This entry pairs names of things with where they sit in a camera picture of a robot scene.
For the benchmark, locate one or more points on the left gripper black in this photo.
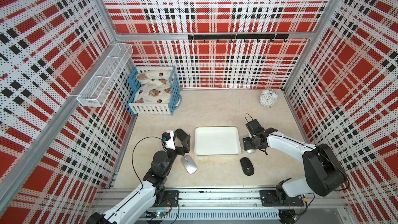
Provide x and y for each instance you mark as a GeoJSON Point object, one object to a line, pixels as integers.
{"type": "Point", "coordinates": [181, 151]}

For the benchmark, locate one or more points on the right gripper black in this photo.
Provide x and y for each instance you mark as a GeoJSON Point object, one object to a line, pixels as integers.
{"type": "Point", "coordinates": [246, 144]}

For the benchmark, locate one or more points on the black mouse with logo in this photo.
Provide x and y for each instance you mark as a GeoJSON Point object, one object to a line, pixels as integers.
{"type": "Point", "coordinates": [247, 166]}

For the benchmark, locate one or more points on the white plastic storage tray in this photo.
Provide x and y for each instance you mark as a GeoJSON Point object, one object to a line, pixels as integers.
{"type": "Point", "coordinates": [216, 141]}

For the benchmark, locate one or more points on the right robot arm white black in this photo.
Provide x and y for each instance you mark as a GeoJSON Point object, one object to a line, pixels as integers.
{"type": "Point", "coordinates": [322, 171]}

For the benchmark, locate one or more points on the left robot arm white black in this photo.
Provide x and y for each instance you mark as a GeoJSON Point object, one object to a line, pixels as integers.
{"type": "Point", "coordinates": [150, 191]}

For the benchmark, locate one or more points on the white twin-bell alarm clock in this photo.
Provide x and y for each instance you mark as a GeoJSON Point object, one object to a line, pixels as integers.
{"type": "Point", "coordinates": [268, 97]}

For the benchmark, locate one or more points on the blue white toy crib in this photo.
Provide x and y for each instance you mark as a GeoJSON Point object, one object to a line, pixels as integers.
{"type": "Point", "coordinates": [142, 108]}

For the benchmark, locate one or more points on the bear print blanket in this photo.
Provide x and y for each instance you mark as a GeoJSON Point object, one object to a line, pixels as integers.
{"type": "Point", "coordinates": [154, 92]}

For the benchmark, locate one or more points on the bear print pillow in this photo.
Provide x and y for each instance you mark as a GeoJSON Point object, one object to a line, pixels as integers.
{"type": "Point", "coordinates": [156, 77]}

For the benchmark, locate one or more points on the green circuit board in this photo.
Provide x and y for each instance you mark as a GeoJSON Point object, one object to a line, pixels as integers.
{"type": "Point", "coordinates": [159, 214]}

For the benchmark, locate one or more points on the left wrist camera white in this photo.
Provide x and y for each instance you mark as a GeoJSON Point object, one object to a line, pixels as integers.
{"type": "Point", "coordinates": [170, 143]}

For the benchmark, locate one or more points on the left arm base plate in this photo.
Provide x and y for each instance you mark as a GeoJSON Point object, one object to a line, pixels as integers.
{"type": "Point", "coordinates": [167, 198]}

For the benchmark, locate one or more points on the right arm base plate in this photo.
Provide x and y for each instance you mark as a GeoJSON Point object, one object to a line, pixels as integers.
{"type": "Point", "coordinates": [276, 197]}

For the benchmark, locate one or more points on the aluminium front rail frame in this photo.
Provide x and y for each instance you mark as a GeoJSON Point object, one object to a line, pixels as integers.
{"type": "Point", "coordinates": [249, 205]}

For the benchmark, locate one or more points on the white wire mesh shelf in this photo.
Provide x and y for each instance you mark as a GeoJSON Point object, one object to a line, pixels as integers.
{"type": "Point", "coordinates": [111, 65]}

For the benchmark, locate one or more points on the black wall hook rail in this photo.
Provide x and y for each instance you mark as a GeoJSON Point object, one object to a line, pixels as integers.
{"type": "Point", "coordinates": [238, 37]}

